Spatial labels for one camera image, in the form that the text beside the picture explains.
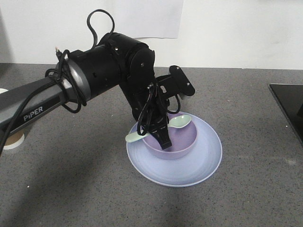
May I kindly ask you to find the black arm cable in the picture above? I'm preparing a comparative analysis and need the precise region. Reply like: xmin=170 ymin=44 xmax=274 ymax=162
xmin=0 ymin=9 xmax=116 ymax=157

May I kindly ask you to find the white paper sheet on wall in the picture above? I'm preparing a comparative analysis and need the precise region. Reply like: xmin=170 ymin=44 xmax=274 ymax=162
xmin=0 ymin=0 xmax=185 ymax=40

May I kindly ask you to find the brown paper cup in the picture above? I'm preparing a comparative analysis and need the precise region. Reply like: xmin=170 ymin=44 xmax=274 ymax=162
xmin=3 ymin=130 xmax=25 ymax=150

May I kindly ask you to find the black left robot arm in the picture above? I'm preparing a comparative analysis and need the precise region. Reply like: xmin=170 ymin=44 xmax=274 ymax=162
xmin=0 ymin=33 xmax=172 ymax=149

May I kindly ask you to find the lilac plastic bowl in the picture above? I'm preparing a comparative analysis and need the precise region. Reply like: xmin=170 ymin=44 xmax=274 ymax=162
xmin=143 ymin=119 xmax=198 ymax=159

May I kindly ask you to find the light blue plastic plate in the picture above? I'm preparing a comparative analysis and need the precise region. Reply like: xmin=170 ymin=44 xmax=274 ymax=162
xmin=126 ymin=115 xmax=222 ymax=187

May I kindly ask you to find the mint green plastic spoon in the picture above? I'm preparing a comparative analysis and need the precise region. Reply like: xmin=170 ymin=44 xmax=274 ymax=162
xmin=125 ymin=114 xmax=192 ymax=143

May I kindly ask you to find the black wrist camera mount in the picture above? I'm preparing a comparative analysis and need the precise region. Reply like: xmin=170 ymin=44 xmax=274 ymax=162
xmin=156 ymin=65 xmax=195 ymax=99

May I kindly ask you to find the black gas stove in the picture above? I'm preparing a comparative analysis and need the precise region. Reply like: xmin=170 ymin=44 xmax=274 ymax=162
xmin=269 ymin=83 xmax=303 ymax=144

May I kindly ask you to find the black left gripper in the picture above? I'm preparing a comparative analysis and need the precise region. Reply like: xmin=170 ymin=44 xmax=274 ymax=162
xmin=131 ymin=81 xmax=177 ymax=150

